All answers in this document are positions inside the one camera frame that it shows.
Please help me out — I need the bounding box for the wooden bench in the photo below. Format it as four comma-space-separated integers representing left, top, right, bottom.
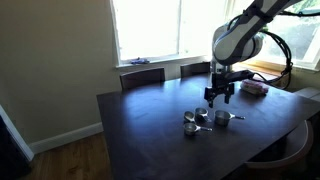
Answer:
233, 60, 291, 88

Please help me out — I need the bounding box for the white baseboard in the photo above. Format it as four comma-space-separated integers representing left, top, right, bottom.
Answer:
28, 121, 105, 155

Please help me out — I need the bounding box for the straight-back dark wooden chair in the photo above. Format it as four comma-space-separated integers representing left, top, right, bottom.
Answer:
119, 67, 167, 92
179, 61, 212, 80

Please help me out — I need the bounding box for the curved-back dark wooden chair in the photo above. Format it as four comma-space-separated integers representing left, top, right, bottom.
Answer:
244, 119, 315, 180

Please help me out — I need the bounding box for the white-framed window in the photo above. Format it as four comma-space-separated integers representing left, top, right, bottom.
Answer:
109, 0, 231, 68
229, 0, 320, 72

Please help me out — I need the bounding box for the grey side table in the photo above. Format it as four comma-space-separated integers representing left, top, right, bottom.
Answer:
294, 86, 320, 103

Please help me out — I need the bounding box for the small blue object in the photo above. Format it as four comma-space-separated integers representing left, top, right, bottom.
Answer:
129, 57, 151, 65

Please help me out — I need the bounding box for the white door casing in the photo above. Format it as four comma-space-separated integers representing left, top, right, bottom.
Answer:
0, 104, 35, 162

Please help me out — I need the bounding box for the third-cup steel measuring cup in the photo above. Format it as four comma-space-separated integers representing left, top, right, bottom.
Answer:
183, 122, 213, 137

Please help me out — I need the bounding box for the half-cup steel measuring cup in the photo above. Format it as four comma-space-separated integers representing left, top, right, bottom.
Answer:
194, 107, 212, 123

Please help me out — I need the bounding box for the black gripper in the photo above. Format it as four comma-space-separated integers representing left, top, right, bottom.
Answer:
203, 72, 235, 109

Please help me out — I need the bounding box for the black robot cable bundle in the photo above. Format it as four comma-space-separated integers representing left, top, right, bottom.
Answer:
256, 9, 320, 90

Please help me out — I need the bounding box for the largest steel measuring cup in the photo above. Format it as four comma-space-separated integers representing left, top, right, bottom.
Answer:
213, 109, 247, 127

